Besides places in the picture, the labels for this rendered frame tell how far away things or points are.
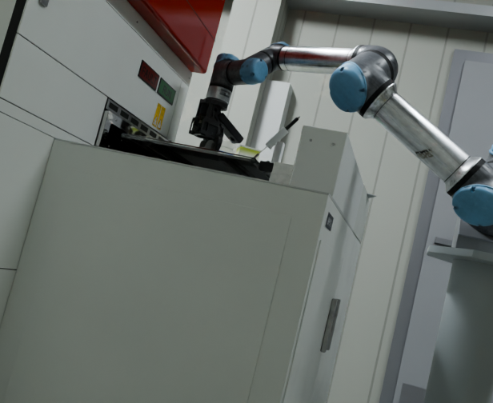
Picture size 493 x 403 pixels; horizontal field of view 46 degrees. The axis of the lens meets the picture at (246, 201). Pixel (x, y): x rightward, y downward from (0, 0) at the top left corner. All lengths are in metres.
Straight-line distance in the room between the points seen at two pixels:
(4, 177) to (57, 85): 0.24
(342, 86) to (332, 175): 0.36
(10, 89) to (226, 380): 0.70
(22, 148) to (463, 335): 1.15
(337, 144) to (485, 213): 0.43
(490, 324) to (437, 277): 1.79
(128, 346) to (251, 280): 0.29
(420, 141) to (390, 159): 2.06
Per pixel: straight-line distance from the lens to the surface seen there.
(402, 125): 1.48
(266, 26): 3.68
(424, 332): 3.39
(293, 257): 1.12
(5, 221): 1.30
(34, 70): 1.29
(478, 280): 1.62
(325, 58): 1.71
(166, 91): 1.81
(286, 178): 1.39
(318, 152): 1.21
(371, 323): 3.44
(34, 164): 1.33
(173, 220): 1.20
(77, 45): 1.40
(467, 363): 1.62
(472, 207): 1.47
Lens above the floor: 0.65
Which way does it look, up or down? 6 degrees up
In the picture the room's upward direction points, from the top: 14 degrees clockwise
